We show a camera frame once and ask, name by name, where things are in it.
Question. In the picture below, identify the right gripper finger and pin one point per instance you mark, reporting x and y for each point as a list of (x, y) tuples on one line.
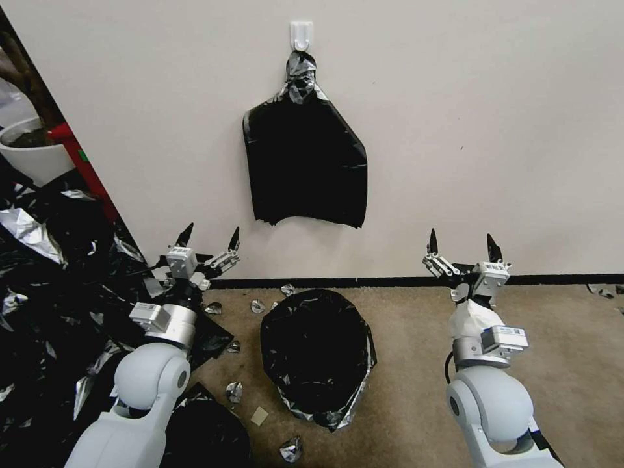
[(494, 248), (441, 263)]

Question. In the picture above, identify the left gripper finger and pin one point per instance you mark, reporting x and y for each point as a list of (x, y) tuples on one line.
[(185, 236), (223, 261)]

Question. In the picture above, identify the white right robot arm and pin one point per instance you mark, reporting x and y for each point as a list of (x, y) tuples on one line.
[(492, 404)]

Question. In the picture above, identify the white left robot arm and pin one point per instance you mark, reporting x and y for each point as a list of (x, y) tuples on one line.
[(146, 375)]

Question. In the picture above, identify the flat black trash bag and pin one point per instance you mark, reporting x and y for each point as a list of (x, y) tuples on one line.
[(212, 339)]

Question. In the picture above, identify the trash bin with black liner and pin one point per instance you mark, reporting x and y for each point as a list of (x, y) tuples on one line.
[(314, 351)]

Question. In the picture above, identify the black hanging trash bag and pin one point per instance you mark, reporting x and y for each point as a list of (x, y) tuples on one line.
[(304, 161)]

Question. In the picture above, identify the crumpled black trash bag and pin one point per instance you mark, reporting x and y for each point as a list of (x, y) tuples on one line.
[(209, 434)]

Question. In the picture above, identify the pile of black trash bags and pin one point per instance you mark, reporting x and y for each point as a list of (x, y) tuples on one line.
[(44, 302)]

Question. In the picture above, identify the white wrap on wrist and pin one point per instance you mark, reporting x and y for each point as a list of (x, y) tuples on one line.
[(470, 319)]

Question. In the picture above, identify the black baseboard strip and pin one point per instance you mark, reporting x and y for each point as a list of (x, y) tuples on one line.
[(390, 281)]

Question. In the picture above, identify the small cardboard piece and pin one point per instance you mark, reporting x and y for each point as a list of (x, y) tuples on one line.
[(259, 416)]

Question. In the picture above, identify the white plant pot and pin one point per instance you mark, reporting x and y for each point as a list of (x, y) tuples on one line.
[(34, 153)]

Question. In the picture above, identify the brown plant trunk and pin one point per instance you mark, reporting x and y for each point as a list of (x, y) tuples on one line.
[(22, 78)]

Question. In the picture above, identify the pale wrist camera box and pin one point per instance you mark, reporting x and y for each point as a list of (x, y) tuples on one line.
[(181, 262), (493, 279)]

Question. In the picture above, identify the red frame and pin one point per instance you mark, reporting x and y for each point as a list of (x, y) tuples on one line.
[(88, 170)]

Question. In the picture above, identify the white wall hook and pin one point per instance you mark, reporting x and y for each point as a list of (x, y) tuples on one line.
[(302, 33)]

